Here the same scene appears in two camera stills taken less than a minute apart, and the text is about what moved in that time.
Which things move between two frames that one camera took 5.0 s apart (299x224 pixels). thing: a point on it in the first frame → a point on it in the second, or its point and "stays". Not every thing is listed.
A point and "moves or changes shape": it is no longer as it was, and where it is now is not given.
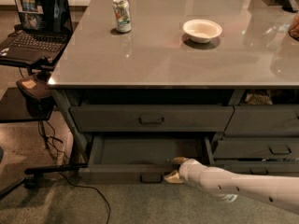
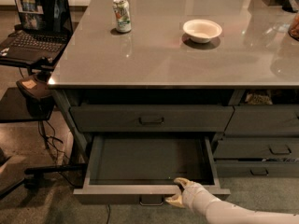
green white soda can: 121,11 stays
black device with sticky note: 37,94 stays
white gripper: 189,170 → 192,192
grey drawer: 141,160 moves or changes shape
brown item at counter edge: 293,30 stays
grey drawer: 149,119 stays
